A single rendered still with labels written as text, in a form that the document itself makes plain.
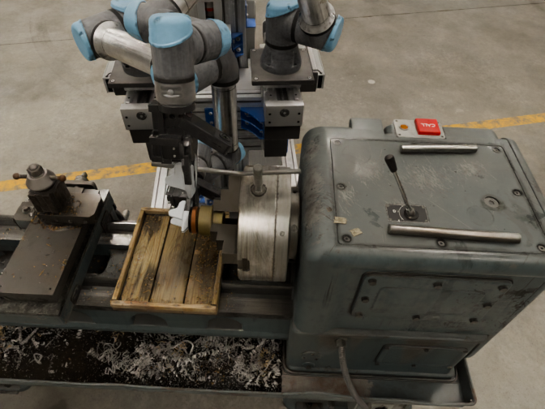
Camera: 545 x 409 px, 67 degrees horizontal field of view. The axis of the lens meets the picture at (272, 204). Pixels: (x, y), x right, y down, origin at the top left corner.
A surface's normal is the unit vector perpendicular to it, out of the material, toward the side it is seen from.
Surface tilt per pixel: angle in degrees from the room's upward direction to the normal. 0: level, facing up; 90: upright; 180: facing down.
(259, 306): 0
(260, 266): 82
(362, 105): 0
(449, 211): 0
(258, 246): 60
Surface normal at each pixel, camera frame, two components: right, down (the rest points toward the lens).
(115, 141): 0.03, -0.65
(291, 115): 0.07, 0.76
